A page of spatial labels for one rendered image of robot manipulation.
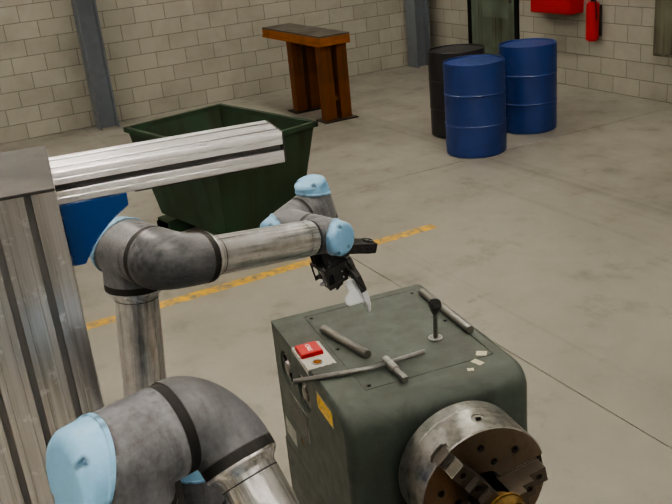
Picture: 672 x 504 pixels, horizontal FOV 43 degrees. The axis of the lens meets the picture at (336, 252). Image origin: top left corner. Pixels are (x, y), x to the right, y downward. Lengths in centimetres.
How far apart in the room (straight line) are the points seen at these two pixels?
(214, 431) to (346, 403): 99
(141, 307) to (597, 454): 271
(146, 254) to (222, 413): 57
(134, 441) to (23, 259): 28
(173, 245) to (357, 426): 67
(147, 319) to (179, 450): 69
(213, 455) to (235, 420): 5
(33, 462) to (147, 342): 52
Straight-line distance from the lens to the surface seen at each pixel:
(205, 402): 103
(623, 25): 1055
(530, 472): 200
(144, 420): 100
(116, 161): 117
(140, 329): 168
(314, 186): 190
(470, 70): 806
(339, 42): 1005
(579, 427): 416
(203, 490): 170
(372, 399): 200
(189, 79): 1191
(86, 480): 97
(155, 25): 1172
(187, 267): 154
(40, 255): 113
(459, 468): 188
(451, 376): 207
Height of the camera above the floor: 231
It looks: 22 degrees down
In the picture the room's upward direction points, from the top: 6 degrees counter-clockwise
